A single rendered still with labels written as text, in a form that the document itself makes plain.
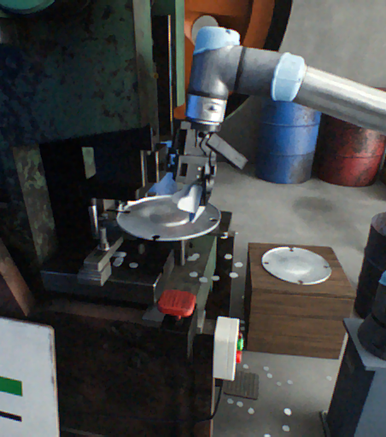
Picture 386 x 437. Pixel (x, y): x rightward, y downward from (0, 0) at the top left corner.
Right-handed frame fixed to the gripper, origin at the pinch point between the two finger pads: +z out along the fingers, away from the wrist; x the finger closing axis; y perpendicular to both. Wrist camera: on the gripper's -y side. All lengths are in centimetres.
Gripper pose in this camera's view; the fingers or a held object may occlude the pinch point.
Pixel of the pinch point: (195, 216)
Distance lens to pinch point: 75.0
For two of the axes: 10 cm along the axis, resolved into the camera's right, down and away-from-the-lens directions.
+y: -9.3, 0.0, -3.8
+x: 3.4, 4.3, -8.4
